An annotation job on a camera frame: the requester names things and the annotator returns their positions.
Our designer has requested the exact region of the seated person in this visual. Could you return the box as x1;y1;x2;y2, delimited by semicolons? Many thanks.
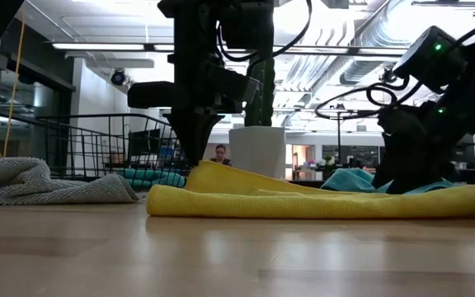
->
209;144;233;167

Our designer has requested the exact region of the yellow microfiber towel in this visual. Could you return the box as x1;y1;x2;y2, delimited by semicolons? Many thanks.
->
145;159;475;219

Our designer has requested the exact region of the black round ceiling spotlight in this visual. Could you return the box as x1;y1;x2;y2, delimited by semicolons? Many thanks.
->
111;68;130;87

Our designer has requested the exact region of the small dark monitor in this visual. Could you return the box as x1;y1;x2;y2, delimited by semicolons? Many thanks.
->
129;130;161;157

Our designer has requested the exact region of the green cactus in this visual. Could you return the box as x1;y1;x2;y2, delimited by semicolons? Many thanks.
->
243;57;276;128

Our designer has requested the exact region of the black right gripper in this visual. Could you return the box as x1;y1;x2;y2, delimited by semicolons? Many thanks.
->
372;102;465;195

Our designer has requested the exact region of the black wire basket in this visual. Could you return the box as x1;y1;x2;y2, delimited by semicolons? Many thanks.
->
35;114;190;183

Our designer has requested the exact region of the black background rig frame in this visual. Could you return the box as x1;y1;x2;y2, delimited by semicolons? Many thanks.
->
336;110;383;166

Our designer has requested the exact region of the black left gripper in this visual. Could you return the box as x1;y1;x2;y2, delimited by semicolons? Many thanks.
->
127;61;260;166

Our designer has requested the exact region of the orange extension cable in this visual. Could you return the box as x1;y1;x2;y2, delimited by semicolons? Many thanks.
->
0;20;26;158

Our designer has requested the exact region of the teal microfiber towel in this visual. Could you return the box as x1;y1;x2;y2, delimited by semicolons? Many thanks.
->
321;167;457;195
115;167;187;191

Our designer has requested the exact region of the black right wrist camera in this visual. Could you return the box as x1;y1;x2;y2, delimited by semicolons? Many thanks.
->
393;25;468;94

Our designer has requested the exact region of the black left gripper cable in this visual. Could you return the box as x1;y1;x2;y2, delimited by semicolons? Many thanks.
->
216;0;313;67

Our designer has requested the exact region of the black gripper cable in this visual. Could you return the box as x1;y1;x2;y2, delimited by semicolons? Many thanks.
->
216;0;313;67
314;76;424;120

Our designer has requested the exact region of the gray microfiber towel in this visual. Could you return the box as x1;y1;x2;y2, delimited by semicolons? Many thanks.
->
0;156;140;206

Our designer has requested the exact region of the white plant pot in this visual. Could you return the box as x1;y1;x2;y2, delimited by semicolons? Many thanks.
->
228;126;287;181

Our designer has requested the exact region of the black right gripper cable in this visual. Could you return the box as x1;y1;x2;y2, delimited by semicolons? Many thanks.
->
314;76;424;120

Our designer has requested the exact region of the black table frame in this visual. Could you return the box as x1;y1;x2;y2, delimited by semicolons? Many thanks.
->
286;178;325;190

